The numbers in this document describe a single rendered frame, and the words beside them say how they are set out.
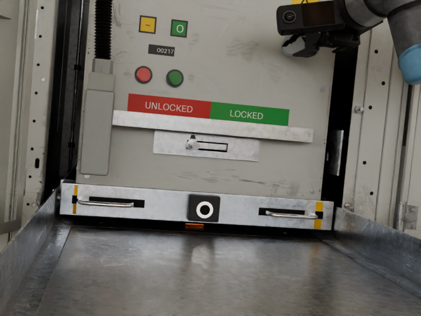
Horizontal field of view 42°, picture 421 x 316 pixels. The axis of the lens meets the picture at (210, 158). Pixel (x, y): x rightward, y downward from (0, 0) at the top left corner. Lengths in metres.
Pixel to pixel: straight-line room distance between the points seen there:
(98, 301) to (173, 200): 0.46
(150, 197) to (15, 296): 0.47
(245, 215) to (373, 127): 0.31
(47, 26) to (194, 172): 0.38
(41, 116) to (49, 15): 0.18
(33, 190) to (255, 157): 0.43
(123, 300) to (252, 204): 0.50
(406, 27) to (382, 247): 0.36
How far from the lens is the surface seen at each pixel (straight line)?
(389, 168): 1.16
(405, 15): 0.86
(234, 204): 1.09
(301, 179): 1.13
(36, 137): 1.03
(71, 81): 1.81
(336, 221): 1.15
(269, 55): 1.11
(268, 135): 1.06
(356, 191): 1.13
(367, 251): 1.02
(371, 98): 1.14
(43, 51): 1.03
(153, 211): 1.06
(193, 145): 1.02
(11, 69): 1.03
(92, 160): 0.95
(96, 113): 0.95
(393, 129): 1.16
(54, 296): 0.66
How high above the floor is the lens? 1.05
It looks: 3 degrees down
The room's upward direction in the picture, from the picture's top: 5 degrees clockwise
